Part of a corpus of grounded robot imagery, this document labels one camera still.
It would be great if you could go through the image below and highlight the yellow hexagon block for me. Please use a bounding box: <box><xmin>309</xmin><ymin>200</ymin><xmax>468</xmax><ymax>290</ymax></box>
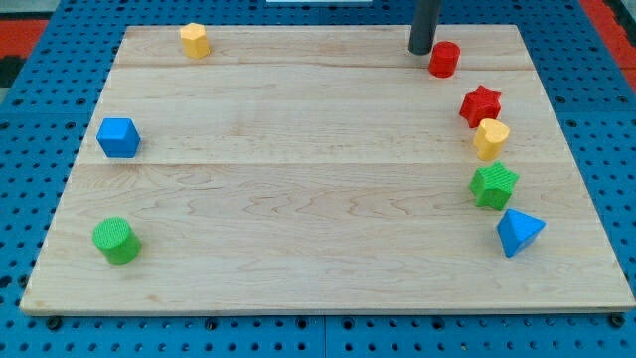
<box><xmin>180</xmin><ymin>23</ymin><xmax>211</xmax><ymax>59</ymax></box>

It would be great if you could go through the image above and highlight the light wooden board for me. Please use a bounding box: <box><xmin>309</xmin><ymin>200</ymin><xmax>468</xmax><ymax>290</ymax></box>
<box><xmin>21</xmin><ymin>25</ymin><xmax>635</xmax><ymax>316</ymax></box>

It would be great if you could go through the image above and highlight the green star block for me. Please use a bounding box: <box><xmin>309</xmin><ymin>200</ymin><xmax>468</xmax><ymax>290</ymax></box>
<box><xmin>469</xmin><ymin>161</ymin><xmax>520</xmax><ymax>210</ymax></box>

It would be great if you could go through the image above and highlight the red cylinder block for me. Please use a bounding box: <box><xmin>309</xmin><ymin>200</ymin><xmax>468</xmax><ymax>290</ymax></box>
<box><xmin>428</xmin><ymin>41</ymin><xmax>461</xmax><ymax>78</ymax></box>

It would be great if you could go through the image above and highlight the yellow heart block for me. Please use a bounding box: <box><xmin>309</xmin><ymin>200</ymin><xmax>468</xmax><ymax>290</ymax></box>
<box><xmin>473</xmin><ymin>118</ymin><xmax>511</xmax><ymax>161</ymax></box>

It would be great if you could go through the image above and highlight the red star block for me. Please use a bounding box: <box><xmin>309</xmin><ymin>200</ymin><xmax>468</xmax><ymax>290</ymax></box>
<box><xmin>459</xmin><ymin>85</ymin><xmax>502</xmax><ymax>128</ymax></box>

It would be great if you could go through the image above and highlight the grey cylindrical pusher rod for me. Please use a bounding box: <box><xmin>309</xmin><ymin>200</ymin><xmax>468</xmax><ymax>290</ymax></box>
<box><xmin>408</xmin><ymin>0</ymin><xmax>442</xmax><ymax>56</ymax></box>

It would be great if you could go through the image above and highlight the blue cube block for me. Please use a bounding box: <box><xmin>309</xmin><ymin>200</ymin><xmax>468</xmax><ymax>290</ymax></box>
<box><xmin>96</xmin><ymin>117</ymin><xmax>141</xmax><ymax>158</ymax></box>

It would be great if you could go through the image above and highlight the blue triangle block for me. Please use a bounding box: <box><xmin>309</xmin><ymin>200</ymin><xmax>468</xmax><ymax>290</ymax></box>
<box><xmin>496</xmin><ymin>209</ymin><xmax>546</xmax><ymax>258</ymax></box>

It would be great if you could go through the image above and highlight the green cylinder block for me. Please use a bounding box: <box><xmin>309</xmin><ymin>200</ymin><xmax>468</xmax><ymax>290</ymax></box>
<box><xmin>92</xmin><ymin>217</ymin><xmax>141</xmax><ymax>265</ymax></box>

